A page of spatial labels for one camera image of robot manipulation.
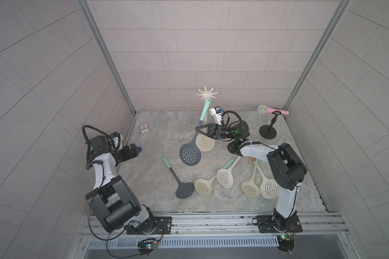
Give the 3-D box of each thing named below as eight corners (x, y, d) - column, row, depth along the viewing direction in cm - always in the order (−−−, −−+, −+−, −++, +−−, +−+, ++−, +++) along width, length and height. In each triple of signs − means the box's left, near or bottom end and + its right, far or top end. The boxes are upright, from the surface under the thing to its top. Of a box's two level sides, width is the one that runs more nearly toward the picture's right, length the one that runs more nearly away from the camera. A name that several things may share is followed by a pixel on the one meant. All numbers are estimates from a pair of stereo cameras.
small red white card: (142, 136, 105) (140, 133, 103) (140, 126, 110) (139, 124, 108) (150, 133, 106) (149, 131, 104) (148, 124, 111) (147, 122, 109)
